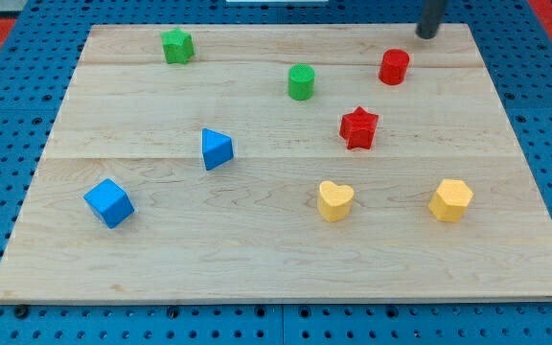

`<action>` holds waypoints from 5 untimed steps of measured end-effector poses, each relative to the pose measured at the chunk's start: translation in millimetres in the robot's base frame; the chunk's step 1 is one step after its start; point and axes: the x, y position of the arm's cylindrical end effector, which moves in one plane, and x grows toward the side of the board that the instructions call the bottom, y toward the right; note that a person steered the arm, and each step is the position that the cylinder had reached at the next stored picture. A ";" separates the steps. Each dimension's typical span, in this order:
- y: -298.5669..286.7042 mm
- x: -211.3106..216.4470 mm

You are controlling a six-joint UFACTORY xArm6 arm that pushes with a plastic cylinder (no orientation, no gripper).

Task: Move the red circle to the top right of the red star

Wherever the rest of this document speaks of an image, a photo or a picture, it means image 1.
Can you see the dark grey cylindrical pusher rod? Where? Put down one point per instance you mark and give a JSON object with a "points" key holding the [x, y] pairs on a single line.
{"points": [[431, 17]]}

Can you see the red cylinder block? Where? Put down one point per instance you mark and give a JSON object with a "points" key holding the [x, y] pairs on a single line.
{"points": [[393, 66]]}

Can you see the red star block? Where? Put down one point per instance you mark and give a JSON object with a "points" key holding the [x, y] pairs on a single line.
{"points": [[358, 128]]}

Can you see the green star block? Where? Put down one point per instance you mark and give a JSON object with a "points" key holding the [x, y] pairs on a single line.
{"points": [[177, 46]]}

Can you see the green cylinder block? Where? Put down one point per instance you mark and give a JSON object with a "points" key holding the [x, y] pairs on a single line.
{"points": [[300, 85]]}

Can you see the wooden board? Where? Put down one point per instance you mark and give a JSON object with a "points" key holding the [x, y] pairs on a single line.
{"points": [[249, 231]]}

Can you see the yellow hexagon block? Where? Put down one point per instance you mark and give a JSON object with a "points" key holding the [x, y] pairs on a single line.
{"points": [[450, 200]]}

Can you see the yellow heart block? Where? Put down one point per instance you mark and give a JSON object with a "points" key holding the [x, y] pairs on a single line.
{"points": [[334, 202]]}

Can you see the blue triangular prism block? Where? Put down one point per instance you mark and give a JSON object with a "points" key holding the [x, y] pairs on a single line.
{"points": [[217, 148]]}

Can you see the blue cube block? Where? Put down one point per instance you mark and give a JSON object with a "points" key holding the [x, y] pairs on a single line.
{"points": [[109, 203]]}

